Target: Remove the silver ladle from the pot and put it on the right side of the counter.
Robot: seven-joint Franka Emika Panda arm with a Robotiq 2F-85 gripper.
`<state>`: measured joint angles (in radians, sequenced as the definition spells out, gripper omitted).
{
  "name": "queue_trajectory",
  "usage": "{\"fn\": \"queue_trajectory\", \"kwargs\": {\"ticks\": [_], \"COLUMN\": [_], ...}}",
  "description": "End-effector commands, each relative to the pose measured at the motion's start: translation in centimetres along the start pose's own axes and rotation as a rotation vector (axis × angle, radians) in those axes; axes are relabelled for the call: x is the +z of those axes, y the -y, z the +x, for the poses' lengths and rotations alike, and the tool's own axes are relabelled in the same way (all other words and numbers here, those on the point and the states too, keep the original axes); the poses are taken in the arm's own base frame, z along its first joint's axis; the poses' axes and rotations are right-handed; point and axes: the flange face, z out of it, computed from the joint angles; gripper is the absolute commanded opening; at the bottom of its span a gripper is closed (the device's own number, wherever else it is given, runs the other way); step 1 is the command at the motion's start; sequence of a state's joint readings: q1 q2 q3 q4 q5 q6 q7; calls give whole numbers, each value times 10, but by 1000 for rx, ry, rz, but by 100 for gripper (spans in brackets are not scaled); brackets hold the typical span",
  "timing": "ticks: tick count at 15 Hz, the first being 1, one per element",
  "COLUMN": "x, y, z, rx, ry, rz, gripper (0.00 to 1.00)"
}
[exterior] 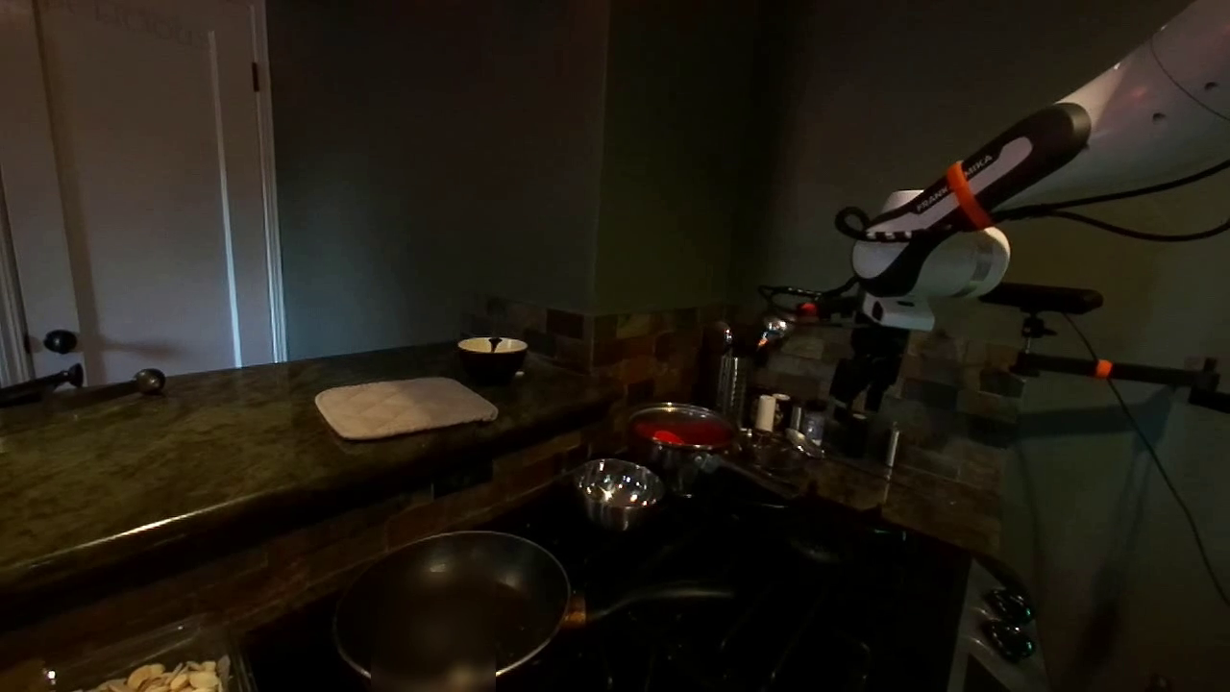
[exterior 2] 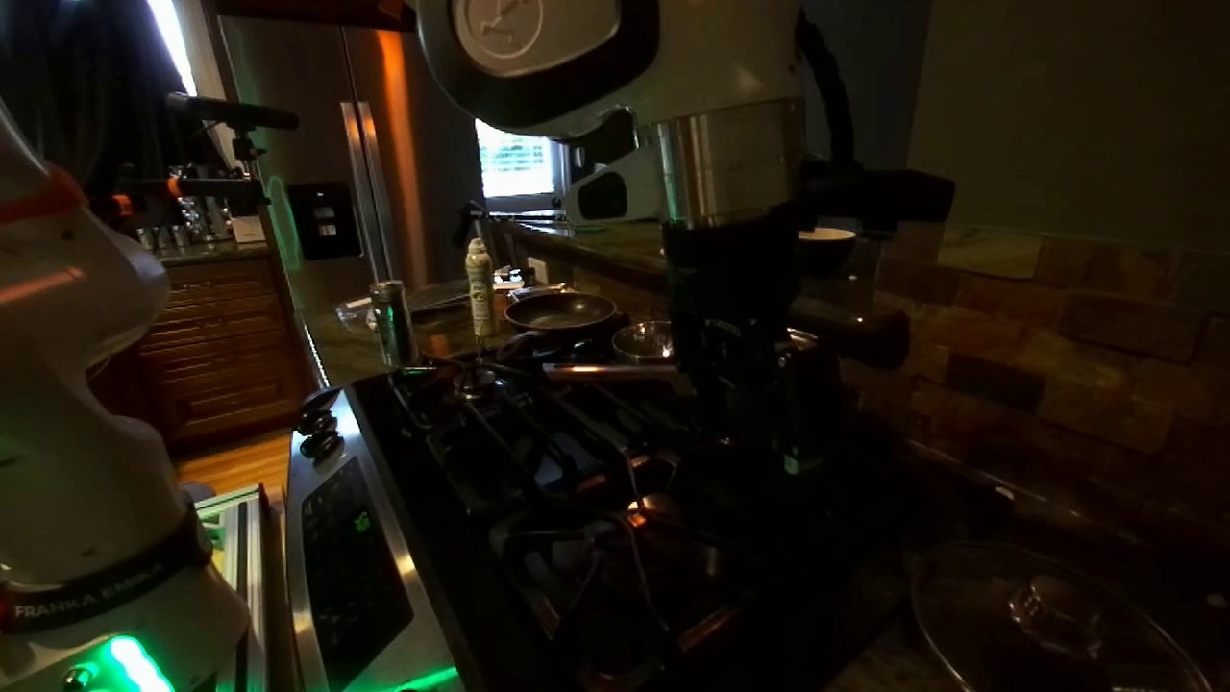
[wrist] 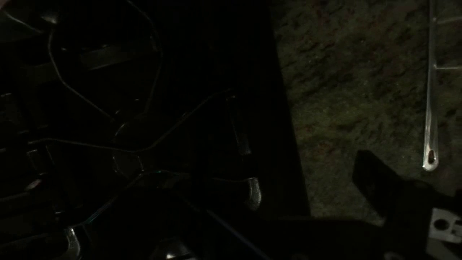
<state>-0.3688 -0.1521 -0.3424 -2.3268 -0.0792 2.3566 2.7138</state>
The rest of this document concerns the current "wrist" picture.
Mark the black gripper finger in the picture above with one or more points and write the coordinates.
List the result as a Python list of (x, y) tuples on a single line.
[(380, 186)]

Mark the black gas stove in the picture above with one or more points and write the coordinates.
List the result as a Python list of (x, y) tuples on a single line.
[(145, 121)]

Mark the silver ladle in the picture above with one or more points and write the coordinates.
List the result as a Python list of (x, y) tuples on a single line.
[(431, 96)]

